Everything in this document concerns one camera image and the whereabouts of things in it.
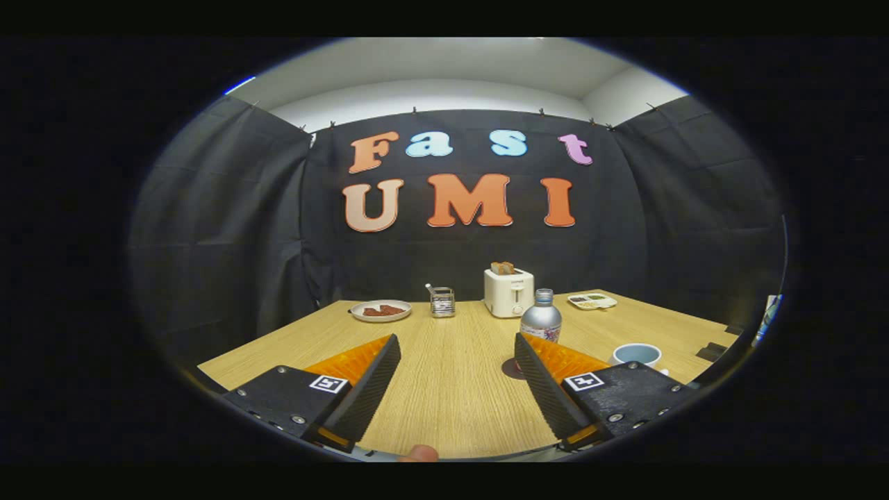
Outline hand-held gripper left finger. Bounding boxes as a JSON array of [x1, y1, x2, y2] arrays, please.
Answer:
[[222, 333, 402, 453]]

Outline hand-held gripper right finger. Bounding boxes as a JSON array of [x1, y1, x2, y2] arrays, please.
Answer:
[[515, 332, 698, 452]]

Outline silver juice bottle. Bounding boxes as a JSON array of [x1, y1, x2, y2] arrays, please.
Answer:
[[520, 288, 563, 344]]

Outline white cup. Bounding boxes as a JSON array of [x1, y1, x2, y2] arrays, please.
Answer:
[[610, 343, 669, 376]]

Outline clear plastic bottle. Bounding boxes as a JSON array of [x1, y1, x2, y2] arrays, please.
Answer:
[[754, 295, 782, 347]]

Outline white round plate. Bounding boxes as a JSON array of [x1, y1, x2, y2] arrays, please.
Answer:
[[349, 299, 413, 323]]

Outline wooden table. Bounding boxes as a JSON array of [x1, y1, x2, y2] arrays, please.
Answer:
[[198, 290, 740, 459]]

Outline white divided tray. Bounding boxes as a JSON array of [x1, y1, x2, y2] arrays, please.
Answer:
[[567, 292, 618, 310]]

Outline white toaster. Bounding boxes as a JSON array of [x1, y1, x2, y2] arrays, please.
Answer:
[[483, 268, 535, 319]]

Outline black backdrop cloth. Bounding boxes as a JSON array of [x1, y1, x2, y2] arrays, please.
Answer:
[[128, 96, 786, 390]]

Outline metal wire holder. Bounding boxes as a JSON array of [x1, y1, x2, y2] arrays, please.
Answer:
[[425, 283, 456, 319]]

